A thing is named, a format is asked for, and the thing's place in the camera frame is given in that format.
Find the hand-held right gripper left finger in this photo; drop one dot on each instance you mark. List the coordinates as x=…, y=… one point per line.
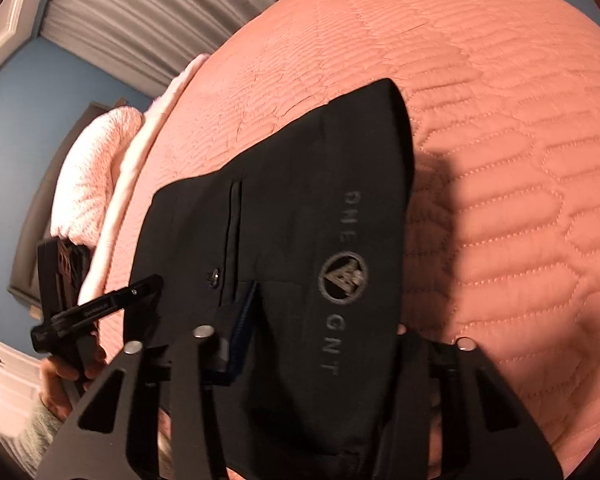
x=240, y=330

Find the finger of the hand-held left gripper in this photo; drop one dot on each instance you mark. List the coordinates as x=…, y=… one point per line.
x=60, y=275
x=142, y=289

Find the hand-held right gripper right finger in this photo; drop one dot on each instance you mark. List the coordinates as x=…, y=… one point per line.
x=460, y=385

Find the black pants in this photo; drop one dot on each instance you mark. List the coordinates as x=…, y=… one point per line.
x=290, y=200

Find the person's left forearm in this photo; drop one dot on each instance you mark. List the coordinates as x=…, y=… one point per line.
x=35, y=435

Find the person's left hand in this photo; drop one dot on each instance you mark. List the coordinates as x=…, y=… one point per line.
x=55, y=390

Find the grey bed headboard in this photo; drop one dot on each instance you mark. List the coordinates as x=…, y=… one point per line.
x=35, y=240

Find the white floral pillow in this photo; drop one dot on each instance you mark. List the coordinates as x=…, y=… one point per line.
x=90, y=175

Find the white cabinet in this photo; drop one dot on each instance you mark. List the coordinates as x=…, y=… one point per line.
x=5, y=395

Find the light pink blanket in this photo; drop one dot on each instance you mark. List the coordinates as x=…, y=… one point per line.
x=130, y=170

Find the pink quilted bed cover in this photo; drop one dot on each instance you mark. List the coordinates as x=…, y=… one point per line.
x=505, y=160

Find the white door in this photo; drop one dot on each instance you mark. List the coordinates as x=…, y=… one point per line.
x=10, y=20

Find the grey pleated curtain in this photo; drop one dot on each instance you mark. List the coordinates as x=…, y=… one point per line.
x=155, y=10

